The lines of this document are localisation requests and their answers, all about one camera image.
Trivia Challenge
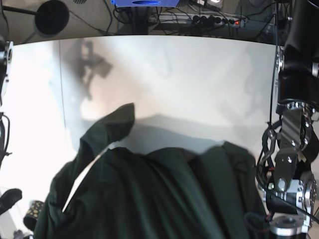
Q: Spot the dark green t-shirt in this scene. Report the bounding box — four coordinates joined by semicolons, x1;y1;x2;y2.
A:
34;103;269;239

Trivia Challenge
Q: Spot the power strip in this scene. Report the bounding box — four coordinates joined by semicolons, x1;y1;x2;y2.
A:
150;12;248;28

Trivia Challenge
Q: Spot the blue box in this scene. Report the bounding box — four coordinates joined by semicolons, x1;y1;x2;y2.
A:
111;0;188;7

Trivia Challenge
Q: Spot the black round stand base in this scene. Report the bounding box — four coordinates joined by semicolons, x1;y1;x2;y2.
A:
34;0;70;35

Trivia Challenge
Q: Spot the black yellow-dotted cup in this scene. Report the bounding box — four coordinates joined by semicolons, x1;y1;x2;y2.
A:
23;200;44;232

